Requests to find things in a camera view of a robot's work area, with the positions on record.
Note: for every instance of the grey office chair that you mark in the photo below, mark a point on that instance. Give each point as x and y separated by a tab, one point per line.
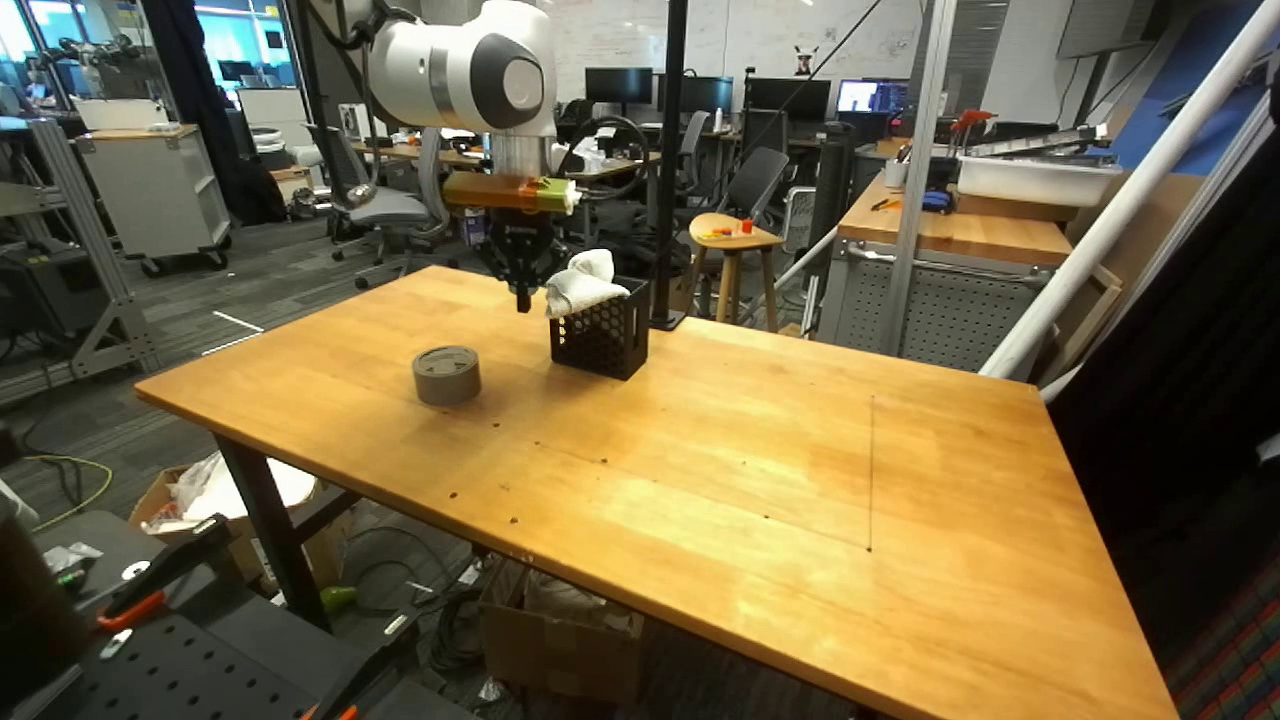
370	221

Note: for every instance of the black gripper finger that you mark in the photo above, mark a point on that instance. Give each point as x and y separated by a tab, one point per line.
523	298

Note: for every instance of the black mesh box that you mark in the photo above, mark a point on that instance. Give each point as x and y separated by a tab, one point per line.
604	339

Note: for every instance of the white rolling cabinet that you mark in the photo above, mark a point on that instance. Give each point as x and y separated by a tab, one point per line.
162	193

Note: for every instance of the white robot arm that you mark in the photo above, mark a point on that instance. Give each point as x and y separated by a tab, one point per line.
483	73

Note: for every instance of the black vertical pole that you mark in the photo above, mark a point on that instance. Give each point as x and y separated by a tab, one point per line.
668	144

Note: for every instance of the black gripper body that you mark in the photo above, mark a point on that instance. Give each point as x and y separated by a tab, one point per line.
523	251

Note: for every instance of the grey duct tape roll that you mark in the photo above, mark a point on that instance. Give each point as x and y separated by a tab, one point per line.
447	372

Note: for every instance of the white towel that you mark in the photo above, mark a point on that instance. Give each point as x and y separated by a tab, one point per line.
587	283

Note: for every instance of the white diagonal pole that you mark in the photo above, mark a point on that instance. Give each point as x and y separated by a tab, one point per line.
1147	176

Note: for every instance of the round wooden stool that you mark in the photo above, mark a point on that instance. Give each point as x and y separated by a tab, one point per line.
731	242

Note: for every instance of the wooden workbench with drawers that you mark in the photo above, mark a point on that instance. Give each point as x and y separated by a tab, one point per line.
972	275

